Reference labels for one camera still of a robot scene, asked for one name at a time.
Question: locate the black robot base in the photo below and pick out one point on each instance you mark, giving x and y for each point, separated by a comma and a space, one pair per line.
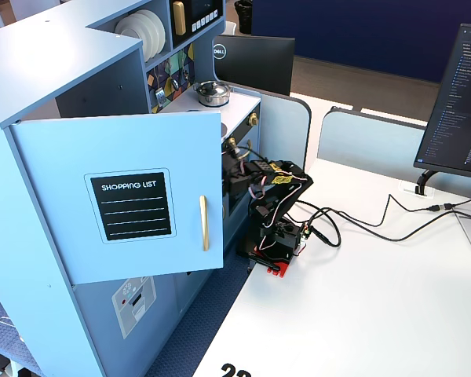
282, 245

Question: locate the black Dell monitor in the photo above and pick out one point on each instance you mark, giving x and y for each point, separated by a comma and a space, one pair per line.
259, 63

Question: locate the blue toy kitchen cabinet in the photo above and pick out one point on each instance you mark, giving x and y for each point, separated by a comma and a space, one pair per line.
39, 243

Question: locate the monitor showing code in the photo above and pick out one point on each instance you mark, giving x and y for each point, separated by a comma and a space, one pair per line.
455, 110

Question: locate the metal pot lid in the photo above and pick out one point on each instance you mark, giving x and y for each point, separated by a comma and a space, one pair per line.
211, 89

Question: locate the metal toy spatula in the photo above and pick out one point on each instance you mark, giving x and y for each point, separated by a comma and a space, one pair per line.
160, 96

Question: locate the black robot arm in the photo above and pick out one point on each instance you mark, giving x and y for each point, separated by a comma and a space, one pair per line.
294, 192

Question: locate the grey metal pot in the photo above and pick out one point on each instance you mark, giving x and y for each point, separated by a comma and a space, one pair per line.
214, 101

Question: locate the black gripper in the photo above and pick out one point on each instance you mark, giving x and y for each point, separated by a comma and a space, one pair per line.
231, 168

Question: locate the gold stove knob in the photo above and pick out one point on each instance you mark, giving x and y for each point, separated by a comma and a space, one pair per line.
231, 142
253, 119

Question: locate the white plate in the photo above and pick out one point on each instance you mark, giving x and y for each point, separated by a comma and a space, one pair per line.
133, 31
162, 29
156, 39

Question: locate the red table clamp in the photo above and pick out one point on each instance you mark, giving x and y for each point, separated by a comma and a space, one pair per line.
280, 271

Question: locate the black trash bin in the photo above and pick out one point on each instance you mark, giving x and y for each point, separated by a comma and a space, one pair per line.
244, 15

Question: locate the blue cabinet door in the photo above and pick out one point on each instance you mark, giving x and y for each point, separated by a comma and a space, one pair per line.
63, 157

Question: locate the metal toy ladle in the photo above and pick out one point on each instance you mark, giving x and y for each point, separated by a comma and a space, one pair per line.
174, 83

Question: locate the grey desk divider panel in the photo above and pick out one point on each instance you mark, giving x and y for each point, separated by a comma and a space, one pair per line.
369, 141
282, 133

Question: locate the black toy microwave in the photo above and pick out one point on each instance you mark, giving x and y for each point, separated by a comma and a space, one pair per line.
198, 15

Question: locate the metal toy spoon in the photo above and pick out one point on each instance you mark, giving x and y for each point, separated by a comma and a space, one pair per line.
185, 74

